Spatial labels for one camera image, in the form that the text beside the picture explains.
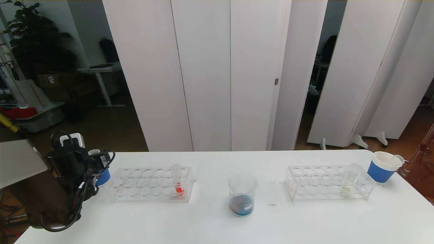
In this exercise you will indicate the dark green potted plant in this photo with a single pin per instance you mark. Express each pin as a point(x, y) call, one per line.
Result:
point(37, 44)

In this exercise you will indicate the black office chair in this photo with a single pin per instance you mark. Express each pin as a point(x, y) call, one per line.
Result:
point(328, 49)

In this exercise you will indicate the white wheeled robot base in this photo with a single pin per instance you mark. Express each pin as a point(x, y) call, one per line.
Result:
point(40, 118)

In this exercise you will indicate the brown cardboard box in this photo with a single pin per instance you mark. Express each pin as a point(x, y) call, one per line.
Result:
point(51, 81)

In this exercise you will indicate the clear plastic test tube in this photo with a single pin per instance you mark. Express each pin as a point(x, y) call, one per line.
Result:
point(399, 158)

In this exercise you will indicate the clear acrylic test tube rack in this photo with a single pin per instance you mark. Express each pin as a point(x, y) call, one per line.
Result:
point(325, 191)
point(152, 193)

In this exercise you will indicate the clear tube frame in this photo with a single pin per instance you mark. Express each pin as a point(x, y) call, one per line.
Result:
point(422, 147)

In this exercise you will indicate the clear glass beaker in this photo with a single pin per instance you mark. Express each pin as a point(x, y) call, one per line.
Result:
point(241, 205)

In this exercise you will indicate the white folding partition screen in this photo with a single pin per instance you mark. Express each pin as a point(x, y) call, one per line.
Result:
point(356, 51)
point(203, 67)

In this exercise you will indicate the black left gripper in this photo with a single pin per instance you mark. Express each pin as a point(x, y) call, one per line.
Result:
point(104, 160)

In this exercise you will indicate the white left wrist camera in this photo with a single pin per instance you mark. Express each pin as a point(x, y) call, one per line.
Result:
point(73, 139)

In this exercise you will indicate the black backpack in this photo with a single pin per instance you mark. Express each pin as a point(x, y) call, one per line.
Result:
point(108, 51)

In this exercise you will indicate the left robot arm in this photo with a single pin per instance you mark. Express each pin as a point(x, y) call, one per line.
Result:
point(66, 162)

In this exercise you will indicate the red liquid test tube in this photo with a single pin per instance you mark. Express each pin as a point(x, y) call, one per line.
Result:
point(179, 189)

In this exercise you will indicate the yellow liquid test tube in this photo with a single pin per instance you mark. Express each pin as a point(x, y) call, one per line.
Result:
point(346, 188)

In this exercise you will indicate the white standing desk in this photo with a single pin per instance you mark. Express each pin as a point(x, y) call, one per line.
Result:
point(96, 69)

